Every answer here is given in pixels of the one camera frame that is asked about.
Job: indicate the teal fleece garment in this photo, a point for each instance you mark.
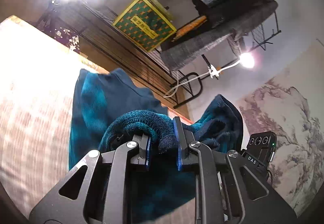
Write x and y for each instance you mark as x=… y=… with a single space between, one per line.
x=101 y=112

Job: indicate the dark floral cloth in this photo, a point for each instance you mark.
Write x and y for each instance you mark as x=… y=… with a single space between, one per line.
x=64 y=34

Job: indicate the black metal clothes rack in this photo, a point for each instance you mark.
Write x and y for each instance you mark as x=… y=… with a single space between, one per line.
x=188 y=92

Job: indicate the orange patterned item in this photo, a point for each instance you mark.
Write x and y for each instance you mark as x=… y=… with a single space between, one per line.
x=191 y=26

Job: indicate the green and yellow patterned box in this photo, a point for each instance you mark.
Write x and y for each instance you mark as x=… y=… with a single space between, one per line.
x=144 y=24

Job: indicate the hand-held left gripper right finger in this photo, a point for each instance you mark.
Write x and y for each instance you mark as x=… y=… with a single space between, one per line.
x=178 y=148

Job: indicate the beige bed blanket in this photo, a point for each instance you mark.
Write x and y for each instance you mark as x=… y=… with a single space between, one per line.
x=33 y=112

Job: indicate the ink landscape wall mural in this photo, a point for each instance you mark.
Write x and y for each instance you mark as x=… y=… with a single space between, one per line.
x=291 y=125

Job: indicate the wooden slatted headboard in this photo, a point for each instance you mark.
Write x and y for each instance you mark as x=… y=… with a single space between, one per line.
x=121 y=44

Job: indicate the grey wool coat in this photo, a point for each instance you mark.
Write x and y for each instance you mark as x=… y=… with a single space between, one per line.
x=202 y=44

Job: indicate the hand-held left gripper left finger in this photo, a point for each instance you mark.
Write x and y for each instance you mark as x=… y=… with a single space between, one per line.
x=148 y=155

